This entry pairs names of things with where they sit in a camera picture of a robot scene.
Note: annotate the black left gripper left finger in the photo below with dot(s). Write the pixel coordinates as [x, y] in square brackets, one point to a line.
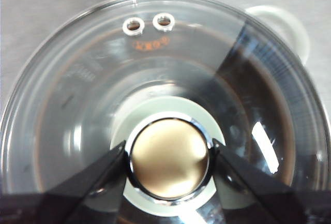
[77, 190]

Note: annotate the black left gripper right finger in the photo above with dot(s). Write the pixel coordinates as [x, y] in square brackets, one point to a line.
[271, 193]

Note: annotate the glass lid with green knob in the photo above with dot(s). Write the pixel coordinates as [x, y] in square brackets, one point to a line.
[168, 156]

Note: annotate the pale green electric cooking pot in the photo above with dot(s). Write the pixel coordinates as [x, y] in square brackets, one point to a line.
[292, 27]

